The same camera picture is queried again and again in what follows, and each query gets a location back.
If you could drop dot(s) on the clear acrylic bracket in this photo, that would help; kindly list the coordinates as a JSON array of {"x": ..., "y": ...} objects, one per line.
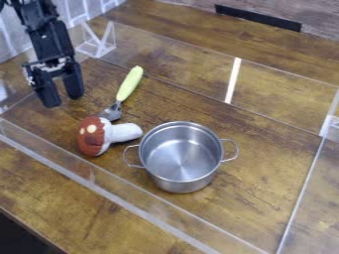
[{"x": 94, "y": 46}]

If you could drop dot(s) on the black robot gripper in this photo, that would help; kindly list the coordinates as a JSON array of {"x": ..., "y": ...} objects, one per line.
[{"x": 53, "y": 45}]

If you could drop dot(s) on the clear acrylic front barrier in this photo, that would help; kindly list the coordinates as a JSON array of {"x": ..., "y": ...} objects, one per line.
[{"x": 187, "y": 226}]

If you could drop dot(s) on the black strip on table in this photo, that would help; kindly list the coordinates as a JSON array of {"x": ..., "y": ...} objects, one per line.
[{"x": 259, "y": 18}]

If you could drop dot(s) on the stainless steel pot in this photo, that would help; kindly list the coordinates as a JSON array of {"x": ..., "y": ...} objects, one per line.
[{"x": 181, "y": 153}]

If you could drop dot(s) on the green handled metal spoon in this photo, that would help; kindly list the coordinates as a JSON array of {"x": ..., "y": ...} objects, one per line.
[{"x": 113, "y": 112}]

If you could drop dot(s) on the plush brown white mushroom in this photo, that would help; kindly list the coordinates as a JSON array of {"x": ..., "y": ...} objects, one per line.
[{"x": 98, "y": 133}]

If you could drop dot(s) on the clear acrylic right barrier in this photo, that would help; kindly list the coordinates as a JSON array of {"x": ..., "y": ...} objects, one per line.
[{"x": 312, "y": 232}]

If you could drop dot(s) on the clear acrylic barrier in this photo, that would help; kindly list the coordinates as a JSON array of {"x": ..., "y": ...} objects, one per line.
[
  {"x": 312, "y": 232},
  {"x": 187, "y": 226}
]

